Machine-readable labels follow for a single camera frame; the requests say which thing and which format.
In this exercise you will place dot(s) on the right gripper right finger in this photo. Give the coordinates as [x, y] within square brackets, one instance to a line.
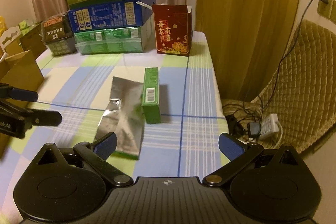
[241, 156]

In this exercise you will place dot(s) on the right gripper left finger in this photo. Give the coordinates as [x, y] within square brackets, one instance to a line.
[95, 155]

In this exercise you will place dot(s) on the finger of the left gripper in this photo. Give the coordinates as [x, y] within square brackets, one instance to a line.
[38, 117]
[22, 94]

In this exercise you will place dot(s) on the silver foil pouch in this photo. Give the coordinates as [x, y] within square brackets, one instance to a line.
[124, 117]

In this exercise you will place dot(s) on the green medicine box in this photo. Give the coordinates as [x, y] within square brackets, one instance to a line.
[150, 96]

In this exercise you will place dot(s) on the open cardboard box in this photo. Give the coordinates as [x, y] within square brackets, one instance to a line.
[20, 71]

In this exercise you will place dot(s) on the white power strip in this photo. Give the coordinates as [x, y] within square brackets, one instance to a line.
[269, 126]

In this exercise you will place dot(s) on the checkered tablecloth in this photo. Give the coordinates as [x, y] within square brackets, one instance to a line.
[183, 143]

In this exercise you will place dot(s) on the brown cardboard boxes stack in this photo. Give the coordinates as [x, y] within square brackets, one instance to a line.
[14, 41]

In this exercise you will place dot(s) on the black Honglu food container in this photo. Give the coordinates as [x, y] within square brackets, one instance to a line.
[57, 35]

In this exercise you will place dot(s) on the yellow plastic bag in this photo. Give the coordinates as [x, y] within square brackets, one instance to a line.
[3, 26]

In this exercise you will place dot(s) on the quilted olive chair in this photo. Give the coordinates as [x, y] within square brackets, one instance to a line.
[301, 92]

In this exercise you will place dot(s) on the green shrink-wrapped drink pack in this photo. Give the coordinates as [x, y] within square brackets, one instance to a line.
[118, 40]

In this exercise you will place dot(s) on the blue milk carton box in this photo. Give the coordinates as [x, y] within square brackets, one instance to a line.
[109, 15]

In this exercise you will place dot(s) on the red gift box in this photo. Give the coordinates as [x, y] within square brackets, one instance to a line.
[173, 31]

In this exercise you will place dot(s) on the gold curtain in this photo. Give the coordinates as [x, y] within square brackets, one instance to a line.
[247, 39]

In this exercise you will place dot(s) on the wall socket with plug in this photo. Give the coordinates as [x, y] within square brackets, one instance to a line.
[324, 8]

